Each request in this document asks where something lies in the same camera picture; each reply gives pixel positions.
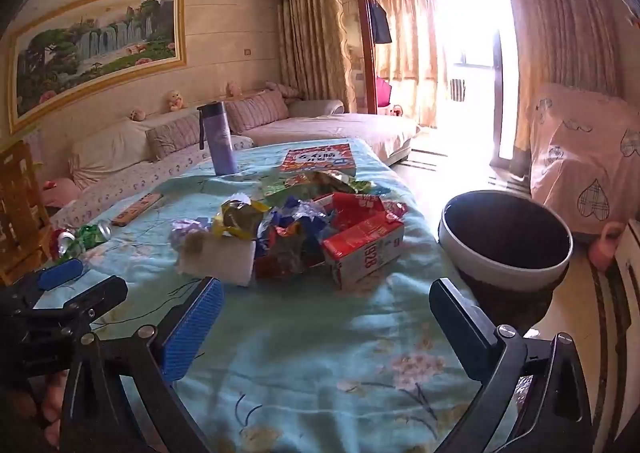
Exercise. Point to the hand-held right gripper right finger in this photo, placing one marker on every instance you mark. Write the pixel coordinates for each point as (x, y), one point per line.
(460, 328)

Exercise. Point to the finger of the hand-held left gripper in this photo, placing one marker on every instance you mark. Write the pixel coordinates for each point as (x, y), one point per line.
(60, 275)
(95, 294)

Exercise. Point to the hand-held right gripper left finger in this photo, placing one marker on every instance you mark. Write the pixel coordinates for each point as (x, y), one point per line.
(192, 328)

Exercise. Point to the white foam net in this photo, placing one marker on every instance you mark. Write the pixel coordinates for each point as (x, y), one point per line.
(220, 258)

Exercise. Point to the black and white waste bin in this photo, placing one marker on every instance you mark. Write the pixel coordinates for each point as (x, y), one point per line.
(505, 233)

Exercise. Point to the dark red wrapper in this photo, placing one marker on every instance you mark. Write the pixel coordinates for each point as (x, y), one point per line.
(280, 263)

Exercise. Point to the yellow green wrapper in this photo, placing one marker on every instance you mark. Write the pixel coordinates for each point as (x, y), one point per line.
(240, 218)

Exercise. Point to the red and white milk carton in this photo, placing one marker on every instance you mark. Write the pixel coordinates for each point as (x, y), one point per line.
(360, 243)

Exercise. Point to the blue wrapper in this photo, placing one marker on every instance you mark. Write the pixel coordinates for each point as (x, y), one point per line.
(295, 218)

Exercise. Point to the red packet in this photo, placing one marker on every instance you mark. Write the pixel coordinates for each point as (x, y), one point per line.
(360, 205)

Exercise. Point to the person's left hand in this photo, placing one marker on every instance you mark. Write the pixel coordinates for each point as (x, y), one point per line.
(50, 408)

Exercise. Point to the red drink can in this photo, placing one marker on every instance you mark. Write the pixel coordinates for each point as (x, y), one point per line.
(65, 240)

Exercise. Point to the green drink can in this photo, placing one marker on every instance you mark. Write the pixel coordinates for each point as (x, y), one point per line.
(95, 233)

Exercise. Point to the flat wooden box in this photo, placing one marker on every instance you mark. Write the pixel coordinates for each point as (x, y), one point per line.
(135, 209)

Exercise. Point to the light blue floral blanket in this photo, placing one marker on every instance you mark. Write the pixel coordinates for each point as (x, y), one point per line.
(300, 358)

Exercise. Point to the floral sofa cover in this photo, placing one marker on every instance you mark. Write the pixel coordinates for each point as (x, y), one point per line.
(150, 173)

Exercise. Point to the white pillow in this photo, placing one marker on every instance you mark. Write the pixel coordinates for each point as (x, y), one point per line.
(107, 148)

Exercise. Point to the white cabinet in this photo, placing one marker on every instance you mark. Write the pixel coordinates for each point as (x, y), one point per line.
(627, 283)

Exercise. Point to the small plush bear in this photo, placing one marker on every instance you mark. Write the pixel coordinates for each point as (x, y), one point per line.
(174, 100)
(233, 89)
(137, 114)

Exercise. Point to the purple bottle with black lid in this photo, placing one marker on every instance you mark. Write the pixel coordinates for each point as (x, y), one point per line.
(219, 138)

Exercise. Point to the pink heart print cover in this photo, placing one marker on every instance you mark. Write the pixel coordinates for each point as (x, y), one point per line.
(580, 158)

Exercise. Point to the red picture book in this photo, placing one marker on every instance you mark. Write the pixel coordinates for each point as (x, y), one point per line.
(317, 160)

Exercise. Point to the small pink plush toy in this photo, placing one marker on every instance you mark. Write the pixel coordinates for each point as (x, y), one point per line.
(396, 110)

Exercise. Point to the beige corner sofa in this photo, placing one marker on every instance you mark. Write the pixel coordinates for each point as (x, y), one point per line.
(350, 128)

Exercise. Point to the framed landscape painting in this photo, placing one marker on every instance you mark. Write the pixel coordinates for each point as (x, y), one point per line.
(100, 48)

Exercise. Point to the striped hanging cloth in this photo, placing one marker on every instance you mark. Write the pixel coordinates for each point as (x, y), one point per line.
(457, 90)

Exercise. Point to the small striped pink pillow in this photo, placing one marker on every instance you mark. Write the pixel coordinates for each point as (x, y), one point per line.
(282, 89)

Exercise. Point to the sheer golden curtain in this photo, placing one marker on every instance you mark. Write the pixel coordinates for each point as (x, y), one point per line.
(400, 33)

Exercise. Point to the wide beige patterned curtain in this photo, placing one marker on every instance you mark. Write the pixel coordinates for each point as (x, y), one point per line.
(560, 33)

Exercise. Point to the dark hanging garment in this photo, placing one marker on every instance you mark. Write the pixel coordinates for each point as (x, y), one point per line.
(380, 23)

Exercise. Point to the wooden door frame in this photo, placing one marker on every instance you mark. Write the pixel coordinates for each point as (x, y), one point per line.
(369, 73)

